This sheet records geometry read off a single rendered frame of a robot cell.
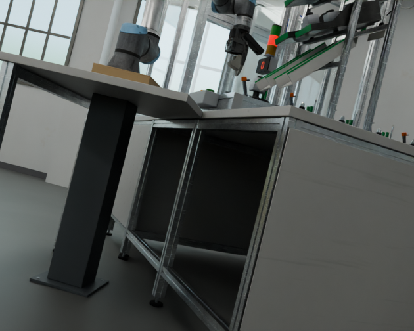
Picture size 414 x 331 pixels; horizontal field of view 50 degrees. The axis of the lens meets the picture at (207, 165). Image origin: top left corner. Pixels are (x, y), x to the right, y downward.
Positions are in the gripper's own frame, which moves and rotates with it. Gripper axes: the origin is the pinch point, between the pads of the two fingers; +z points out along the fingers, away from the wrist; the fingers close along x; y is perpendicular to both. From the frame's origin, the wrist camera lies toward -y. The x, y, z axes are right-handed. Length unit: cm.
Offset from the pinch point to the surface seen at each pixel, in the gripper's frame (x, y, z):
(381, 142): 74, -20, 26
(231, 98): 12.9, 6.5, 13.4
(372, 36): 42, -35, -18
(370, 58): -62, -120, -48
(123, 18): -392, -1, -118
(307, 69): 47.8, -4.8, 2.9
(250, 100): 15.7, -0.9, 13.0
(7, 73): 8, 91, 23
